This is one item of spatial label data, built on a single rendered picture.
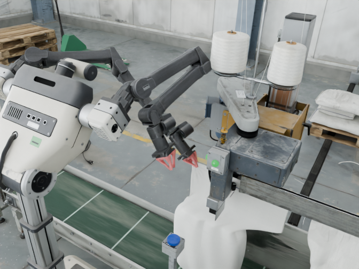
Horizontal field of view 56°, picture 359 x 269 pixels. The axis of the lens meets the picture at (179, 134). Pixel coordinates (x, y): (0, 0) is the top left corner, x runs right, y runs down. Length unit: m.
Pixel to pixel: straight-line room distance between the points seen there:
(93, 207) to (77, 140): 1.20
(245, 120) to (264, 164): 0.20
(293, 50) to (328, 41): 5.02
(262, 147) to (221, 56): 0.43
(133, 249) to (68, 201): 0.66
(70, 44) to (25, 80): 5.32
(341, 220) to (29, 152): 1.26
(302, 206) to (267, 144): 0.33
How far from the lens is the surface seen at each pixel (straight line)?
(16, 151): 1.42
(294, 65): 1.43
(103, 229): 2.33
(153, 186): 3.22
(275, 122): 1.58
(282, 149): 1.38
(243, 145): 1.36
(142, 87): 1.30
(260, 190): 1.57
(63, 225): 2.36
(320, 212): 1.55
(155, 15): 7.71
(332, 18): 6.36
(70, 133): 1.31
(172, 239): 1.60
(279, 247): 2.06
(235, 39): 1.47
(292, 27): 1.62
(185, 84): 1.47
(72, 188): 2.69
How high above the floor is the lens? 2.04
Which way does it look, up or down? 30 degrees down
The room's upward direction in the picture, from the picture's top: 2 degrees clockwise
